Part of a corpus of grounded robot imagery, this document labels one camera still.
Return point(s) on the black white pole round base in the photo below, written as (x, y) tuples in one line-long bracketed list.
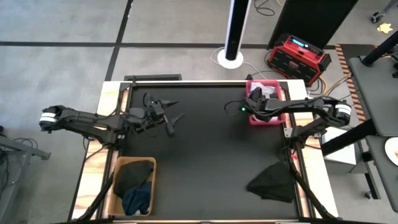
[(236, 31)]

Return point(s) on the black caster wheel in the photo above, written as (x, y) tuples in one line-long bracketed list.
[(377, 17)]

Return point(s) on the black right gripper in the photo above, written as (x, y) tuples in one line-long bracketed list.
[(257, 99)]

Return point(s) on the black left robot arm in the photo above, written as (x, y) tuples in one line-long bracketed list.
[(87, 119)]

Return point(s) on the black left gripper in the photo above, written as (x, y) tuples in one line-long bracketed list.
[(157, 113)]

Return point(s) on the black slanted beam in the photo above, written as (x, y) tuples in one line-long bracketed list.
[(345, 141)]

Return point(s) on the white plate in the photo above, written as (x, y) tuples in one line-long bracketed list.
[(392, 152)]

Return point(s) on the yellow paper star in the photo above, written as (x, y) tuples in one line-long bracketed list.
[(385, 28)]

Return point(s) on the red portable power station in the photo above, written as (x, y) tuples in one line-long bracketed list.
[(295, 62)]

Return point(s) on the black metal rig frame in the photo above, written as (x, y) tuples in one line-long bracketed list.
[(131, 93)]

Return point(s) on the pink plastic basket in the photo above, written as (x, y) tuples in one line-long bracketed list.
[(267, 121)]

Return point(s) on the grey metal stand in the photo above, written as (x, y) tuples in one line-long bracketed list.
[(28, 151)]

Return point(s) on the black partition panel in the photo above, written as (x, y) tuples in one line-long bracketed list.
[(311, 18)]

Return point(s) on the black towel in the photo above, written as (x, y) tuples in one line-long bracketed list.
[(132, 174), (273, 183)]

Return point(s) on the white box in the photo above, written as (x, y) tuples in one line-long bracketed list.
[(342, 157)]

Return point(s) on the grey towel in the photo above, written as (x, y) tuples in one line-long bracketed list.
[(267, 88)]

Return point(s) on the black slanted post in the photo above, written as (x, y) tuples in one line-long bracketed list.
[(381, 49)]

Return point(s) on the grey desk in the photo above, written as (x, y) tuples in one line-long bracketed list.
[(377, 174), (379, 93)]

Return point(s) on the navy blue towel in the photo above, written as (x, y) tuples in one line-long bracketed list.
[(136, 199)]

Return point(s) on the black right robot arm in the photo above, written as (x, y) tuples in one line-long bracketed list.
[(298, 105)]

